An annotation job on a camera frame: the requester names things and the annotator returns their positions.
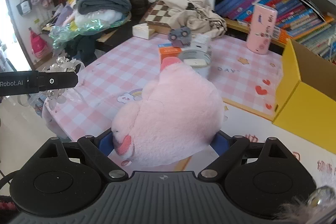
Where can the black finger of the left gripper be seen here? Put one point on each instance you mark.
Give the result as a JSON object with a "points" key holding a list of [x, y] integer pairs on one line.
{"points": [[31, 82]]}

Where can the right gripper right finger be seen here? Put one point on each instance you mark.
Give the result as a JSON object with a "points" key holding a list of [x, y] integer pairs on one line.
{"points": [[230, 152]]}

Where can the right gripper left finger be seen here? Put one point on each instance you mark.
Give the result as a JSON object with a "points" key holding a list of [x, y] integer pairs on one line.
{"points": [[96, 151]]}

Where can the pink plush pig toy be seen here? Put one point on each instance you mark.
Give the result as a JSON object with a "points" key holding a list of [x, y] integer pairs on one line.
{"points": [[178, 115]]}

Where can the clear tape roll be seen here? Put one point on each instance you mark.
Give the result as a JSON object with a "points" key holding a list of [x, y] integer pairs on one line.
{"points": [[199, 61]]}

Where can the white power adapter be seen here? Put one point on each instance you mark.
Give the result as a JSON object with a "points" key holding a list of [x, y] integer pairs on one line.
{"points": [[200, 42]]}

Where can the orange white usmile box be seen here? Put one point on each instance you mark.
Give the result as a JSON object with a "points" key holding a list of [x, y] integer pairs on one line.
{"points": [[167, 50]]}

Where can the pink checkered table mat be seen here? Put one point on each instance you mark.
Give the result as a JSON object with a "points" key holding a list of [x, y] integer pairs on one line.
{"points": [[246, 81]]}

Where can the yellow cardboard box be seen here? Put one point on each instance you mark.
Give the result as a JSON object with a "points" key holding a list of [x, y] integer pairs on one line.
{"points": [[305, 96]]}

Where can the iridescent plastic wrap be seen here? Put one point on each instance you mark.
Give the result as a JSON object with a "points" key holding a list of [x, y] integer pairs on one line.
{"points": [[86, 25]]}

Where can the white wedge block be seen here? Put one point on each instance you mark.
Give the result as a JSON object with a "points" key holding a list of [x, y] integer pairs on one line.
{"points": [[143, 31]]}

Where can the pink cylindrical container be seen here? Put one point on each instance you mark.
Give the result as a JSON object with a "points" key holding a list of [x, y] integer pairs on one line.
{"points": [[261, 29]]}

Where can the wooden chessboard box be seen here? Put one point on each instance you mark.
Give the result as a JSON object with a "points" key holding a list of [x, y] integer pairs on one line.
{"points": [[157, 17]]}

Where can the row of books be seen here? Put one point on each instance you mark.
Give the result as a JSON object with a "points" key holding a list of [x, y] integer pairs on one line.
{"points": [[298, 20]]}

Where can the beige cloth bag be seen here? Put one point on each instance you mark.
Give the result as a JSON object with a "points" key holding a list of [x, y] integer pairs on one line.
{"points": [[197, 15]]}

